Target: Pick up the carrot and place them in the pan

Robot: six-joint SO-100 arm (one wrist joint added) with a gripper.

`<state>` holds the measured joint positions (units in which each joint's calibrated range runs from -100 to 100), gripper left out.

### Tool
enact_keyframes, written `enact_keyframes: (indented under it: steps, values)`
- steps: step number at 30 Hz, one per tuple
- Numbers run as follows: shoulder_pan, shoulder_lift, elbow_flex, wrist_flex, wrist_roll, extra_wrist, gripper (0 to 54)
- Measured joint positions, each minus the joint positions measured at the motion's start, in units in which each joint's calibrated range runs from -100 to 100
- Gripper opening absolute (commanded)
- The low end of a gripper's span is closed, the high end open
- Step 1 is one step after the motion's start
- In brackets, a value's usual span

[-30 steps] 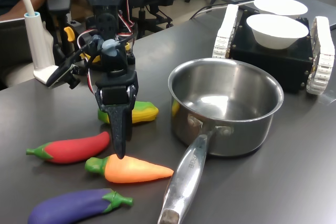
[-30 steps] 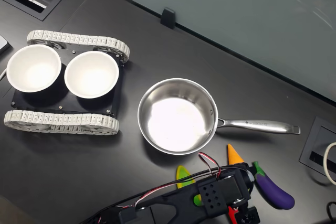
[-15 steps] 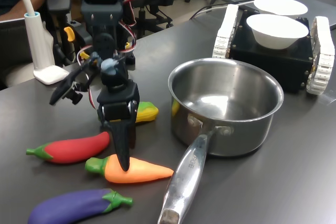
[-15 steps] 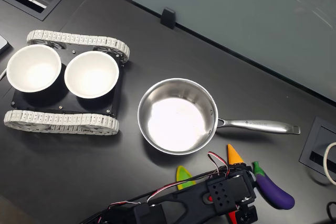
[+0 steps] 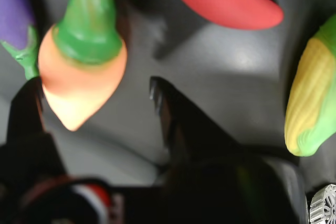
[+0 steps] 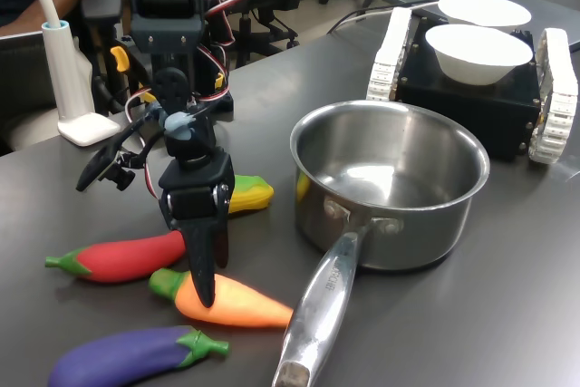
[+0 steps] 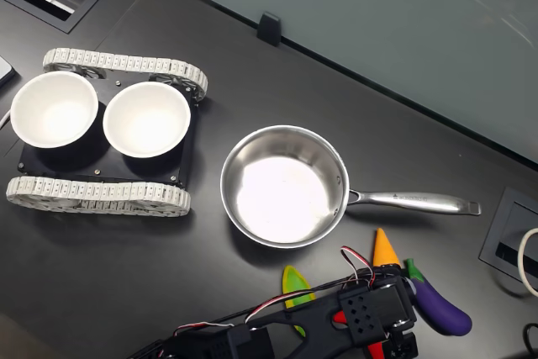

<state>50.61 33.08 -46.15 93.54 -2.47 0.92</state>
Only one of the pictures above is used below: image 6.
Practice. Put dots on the black yellow table clamp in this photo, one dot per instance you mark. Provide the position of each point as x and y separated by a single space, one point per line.
118 58
219 80

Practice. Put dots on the purple toy aubergine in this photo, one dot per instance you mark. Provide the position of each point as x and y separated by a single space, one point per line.
122 357

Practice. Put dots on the pale grey putty lump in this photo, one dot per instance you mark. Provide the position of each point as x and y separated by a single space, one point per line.
179 124

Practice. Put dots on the red toy chilli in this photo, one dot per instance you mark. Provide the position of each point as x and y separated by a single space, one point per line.
122 258

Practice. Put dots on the orange toy carrot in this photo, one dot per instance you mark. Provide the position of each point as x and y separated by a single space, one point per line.
244 305

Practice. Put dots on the yellow green toy corn cob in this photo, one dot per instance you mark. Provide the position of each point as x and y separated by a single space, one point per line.
254 194

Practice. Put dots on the black tracked vehicle, white tracks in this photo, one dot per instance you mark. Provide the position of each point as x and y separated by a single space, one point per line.
462 108

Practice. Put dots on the white bowl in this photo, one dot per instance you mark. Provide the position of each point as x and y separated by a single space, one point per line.
476 60
485 8

